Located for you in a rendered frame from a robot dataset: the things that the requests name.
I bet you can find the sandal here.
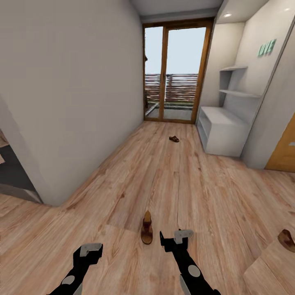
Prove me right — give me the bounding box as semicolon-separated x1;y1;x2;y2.
169;136;179;142
141;211;153;245

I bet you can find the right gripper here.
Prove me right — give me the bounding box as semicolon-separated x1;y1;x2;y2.
160;232;188;260

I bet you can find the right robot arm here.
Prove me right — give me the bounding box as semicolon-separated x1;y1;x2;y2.
160;229;221;295

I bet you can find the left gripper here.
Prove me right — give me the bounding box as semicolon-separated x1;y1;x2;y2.
73;244;103;272

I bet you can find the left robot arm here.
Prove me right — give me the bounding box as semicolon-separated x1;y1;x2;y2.
49;243;103;295

